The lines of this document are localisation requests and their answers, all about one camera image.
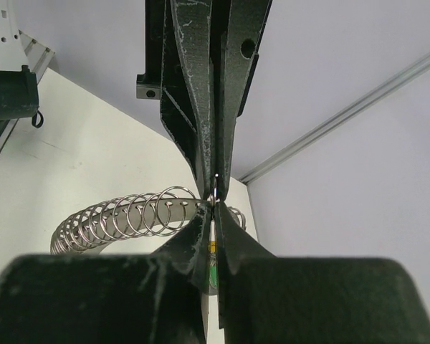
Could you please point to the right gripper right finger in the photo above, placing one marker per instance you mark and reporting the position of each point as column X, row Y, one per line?
column 268, row 299

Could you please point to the green tag key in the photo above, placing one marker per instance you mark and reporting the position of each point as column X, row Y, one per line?
column 213, row 276

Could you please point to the metal keyring with yellow handle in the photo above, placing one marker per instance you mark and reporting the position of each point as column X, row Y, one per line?
column 162, row 214

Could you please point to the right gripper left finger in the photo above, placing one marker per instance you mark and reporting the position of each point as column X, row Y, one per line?
column 128, row 298

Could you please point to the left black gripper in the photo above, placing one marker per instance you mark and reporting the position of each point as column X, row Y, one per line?
column 178, row 71

